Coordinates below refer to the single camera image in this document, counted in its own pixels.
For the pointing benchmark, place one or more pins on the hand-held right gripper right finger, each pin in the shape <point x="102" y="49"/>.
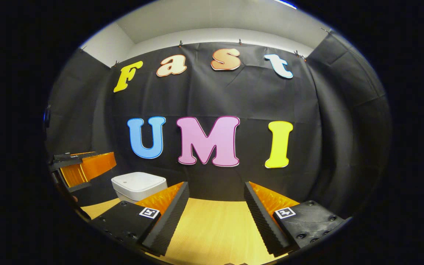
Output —
<point x="265" y="221"/>

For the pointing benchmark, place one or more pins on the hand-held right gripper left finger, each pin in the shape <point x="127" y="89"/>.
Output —
<point x="168" y="221"/>

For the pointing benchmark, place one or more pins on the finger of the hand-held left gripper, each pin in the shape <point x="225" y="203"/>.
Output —
<point x="68" y="160"/>
<point x="94" y="167"/>

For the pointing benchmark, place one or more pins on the white desktop garbage bin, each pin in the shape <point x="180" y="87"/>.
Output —
<point x="138" y="186"/>

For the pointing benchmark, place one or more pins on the wooden desktop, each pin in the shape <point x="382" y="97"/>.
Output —
<point x="215" y="228"/>

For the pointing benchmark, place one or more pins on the black backdrop cloth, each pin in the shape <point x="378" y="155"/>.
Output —
<point x="215" y="95"/>

